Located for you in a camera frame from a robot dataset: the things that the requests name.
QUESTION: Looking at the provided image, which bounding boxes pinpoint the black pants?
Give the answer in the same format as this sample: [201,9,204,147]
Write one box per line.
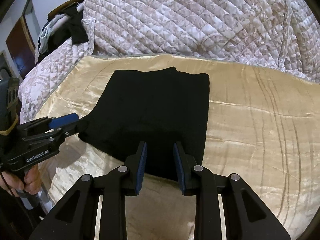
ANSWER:
[78,67,210,180]

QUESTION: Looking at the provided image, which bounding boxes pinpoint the person's left hand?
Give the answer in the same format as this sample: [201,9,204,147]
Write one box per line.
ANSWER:
[1,165,42,197]

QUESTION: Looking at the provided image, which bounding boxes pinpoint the dark wooden door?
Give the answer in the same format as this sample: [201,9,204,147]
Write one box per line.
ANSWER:
[6,16,35,79]

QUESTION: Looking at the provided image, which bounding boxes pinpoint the golden satin bedsheet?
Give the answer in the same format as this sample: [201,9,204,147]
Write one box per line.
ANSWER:
[36,54,319,239]

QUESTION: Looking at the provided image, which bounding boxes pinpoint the dark clothes pile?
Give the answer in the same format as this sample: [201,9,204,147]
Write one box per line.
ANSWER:
[35,2,89,63]

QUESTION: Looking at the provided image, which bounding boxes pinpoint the quilted floral comforter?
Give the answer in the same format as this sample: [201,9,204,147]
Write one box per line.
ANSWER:
[18,0,319,122]

